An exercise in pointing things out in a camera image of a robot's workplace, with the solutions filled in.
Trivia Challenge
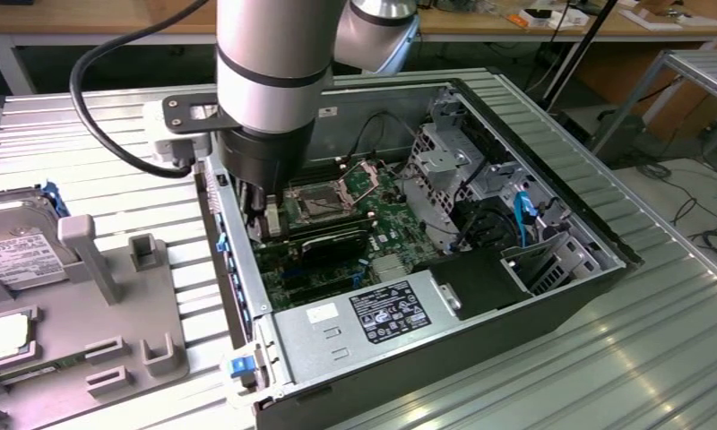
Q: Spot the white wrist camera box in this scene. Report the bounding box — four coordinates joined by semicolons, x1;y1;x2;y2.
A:
141;92;243;169

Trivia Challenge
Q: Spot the black power wire bundle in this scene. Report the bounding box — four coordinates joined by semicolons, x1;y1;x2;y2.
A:
450;201;518;254

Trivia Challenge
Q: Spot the CPU socket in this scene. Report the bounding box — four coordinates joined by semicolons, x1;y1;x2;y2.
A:
290;185;359;223

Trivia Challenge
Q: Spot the long black expansion slot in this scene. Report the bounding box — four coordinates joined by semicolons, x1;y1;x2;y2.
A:
285;276;359;305

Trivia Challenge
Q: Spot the green graphics card black fan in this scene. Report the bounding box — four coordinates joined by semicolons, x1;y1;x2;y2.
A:
254;228;373;271

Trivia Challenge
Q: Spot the perforated metal drive cage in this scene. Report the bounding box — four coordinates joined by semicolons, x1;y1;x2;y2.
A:
402;120;514;234

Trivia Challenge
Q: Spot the grey power supply with label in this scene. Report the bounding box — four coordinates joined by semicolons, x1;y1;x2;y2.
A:
271;271;462;386

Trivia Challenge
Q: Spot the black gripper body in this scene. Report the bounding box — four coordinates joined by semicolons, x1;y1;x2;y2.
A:
215;121;318;199

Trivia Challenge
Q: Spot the grey parts rack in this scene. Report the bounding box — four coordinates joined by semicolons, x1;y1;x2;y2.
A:
0;213;191;430

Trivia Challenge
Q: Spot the metal frame shelf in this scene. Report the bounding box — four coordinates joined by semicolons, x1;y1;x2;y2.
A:
590;47;717;158

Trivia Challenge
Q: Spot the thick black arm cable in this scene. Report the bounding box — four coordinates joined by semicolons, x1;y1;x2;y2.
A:
67;0;211;180

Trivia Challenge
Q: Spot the blue flat wire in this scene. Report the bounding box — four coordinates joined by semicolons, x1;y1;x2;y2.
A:
514;191;542;250

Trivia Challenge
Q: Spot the CPU chip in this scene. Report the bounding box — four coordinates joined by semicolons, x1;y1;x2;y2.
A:
0;313;35;365

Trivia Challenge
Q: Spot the green motherboard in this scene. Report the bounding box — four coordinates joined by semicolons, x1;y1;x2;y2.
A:
231;156;453;314

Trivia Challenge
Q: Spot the RAM stick in motherboard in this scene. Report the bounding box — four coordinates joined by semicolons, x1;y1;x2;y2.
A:
286;218;375;237

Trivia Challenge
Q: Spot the black open PC case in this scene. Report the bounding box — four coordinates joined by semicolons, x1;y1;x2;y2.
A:
181;76;643;430

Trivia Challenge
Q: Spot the hard disk with blue carrier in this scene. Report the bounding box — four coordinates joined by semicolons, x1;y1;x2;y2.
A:
0;181;73;290

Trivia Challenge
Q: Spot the metal socket cover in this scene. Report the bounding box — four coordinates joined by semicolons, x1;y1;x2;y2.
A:
337;159;383;210

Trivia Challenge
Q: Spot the black plastic box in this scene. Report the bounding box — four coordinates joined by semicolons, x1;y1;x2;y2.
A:
410;248;537;322

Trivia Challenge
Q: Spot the green RAM stick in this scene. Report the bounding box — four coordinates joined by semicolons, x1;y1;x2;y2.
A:
0;353;90;387

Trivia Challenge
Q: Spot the silver chipset heat sink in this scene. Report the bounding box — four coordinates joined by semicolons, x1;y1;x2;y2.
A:
369;257;411;278

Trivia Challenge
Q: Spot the metal disk bay with vents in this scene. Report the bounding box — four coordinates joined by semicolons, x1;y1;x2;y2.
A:
499;230;626;297

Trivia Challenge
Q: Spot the blue case latch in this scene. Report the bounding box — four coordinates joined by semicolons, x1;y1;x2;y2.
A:
226;355;257;380

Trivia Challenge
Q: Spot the white flat box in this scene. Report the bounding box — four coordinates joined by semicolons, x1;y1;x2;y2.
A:
618;0;686;32

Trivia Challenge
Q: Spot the black looped wire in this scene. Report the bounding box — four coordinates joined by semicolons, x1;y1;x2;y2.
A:
355;113;418;159

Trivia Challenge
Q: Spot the black slanted pole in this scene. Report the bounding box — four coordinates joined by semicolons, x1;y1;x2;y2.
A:
539;0;621;108

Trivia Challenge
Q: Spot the wooden desk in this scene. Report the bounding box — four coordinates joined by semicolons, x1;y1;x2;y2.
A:
0;0;717;46

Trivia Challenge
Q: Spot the white orange small box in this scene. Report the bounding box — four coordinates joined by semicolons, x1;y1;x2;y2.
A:
506;6;590;30

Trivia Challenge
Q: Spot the blue expansion slot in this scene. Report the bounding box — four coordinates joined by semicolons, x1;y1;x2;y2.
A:
278;263;359;281

